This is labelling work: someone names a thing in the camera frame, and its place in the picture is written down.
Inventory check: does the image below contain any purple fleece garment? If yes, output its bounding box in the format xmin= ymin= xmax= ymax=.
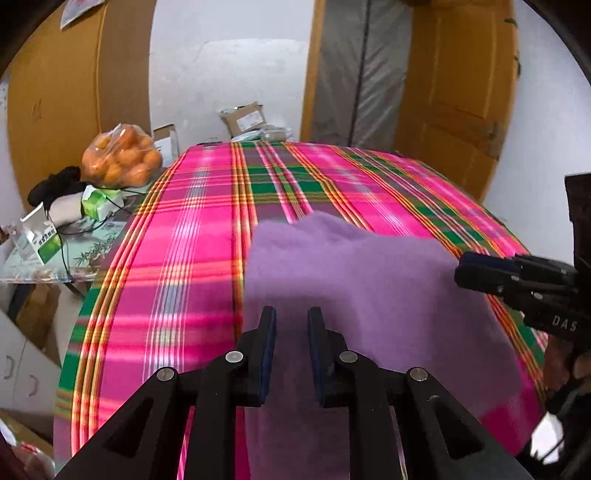
xmin=243 ymin=213 xmax=530 ymax=479

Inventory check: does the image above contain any black sleeve right forearm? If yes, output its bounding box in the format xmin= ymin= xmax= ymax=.
xmin=515 ymin=379 xmax=590 ymax=479

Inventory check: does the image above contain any person's right hand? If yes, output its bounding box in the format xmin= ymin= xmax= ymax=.
xmin=543 ymin=335 xmax=591 ymax=394

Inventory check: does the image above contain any grey drawer nightstand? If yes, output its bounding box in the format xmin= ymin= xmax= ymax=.
xmin=0 ymin=312 xmax=60 ymax=416

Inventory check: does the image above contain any pink plaid bed sheet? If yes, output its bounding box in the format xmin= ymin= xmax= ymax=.
xmin=54 ymin=142 xmax=523 ymax=467

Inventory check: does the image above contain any wooden door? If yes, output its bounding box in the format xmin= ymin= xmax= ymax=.
xmin=394 ymin=1 xmax=519 ymax=200

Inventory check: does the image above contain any green white milk carton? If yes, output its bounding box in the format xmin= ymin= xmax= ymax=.
xmin=20 ymin=204 xmax=62 ymax=265

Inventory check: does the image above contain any green tissue pack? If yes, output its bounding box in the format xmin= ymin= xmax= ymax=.
xmin=81 ymin=185 xmax=124 ymax=222

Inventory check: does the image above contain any cream folded cloth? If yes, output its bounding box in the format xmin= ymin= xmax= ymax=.
xmin=47 ymin=192 xmax=83 ymax=228

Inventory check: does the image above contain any black clothing pile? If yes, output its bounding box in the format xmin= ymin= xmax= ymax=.
xmin=27 ymin=166 xmax=87 ymax=210

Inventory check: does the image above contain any bag of oranges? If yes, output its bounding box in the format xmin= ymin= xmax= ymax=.
xmin=80 ymin=124 xmax=162 ymax=189

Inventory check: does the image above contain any white product box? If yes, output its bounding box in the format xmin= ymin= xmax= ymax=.
xmin=152 ymin=123 xmax=179 ymax=168

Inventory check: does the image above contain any cardboard box with label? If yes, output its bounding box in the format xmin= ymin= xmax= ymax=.
xmin=219 ymin=102 xmax=266 ymax=137

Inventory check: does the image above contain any wooden wardrobe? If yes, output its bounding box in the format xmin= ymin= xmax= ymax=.
xmin=7 ymin=0 xmax=155 ymax=198

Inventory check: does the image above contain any white plastic bag on wardrobe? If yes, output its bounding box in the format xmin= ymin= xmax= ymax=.
xmin=60 ymin=0 xmax=105 ymax=30

